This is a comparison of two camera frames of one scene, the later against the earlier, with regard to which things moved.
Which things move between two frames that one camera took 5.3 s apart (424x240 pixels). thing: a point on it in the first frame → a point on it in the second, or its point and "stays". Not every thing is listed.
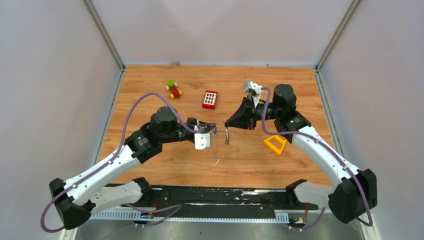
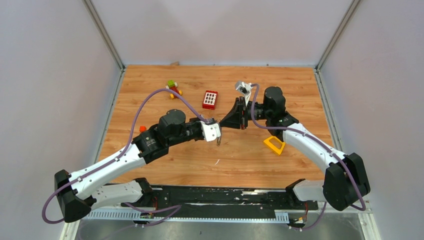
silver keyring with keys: (227, 135) → (218, 141)
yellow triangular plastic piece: (283, 141) stays
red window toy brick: (210, 99) stays
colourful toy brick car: (172, 85) stays
